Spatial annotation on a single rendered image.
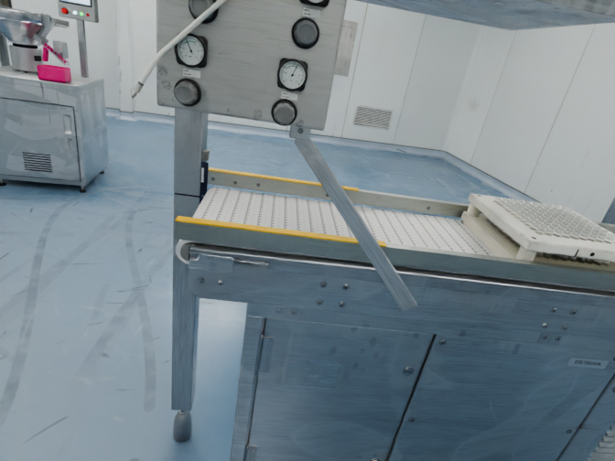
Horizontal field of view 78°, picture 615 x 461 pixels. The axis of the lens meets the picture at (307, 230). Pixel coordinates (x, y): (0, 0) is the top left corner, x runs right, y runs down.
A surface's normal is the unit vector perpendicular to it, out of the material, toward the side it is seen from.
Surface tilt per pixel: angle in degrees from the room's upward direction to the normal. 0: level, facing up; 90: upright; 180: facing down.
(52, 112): 90
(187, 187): 90
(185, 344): 90
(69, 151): 90
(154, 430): 0
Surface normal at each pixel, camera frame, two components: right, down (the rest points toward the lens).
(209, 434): 0.16, -0.89
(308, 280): 0.04, 0.43
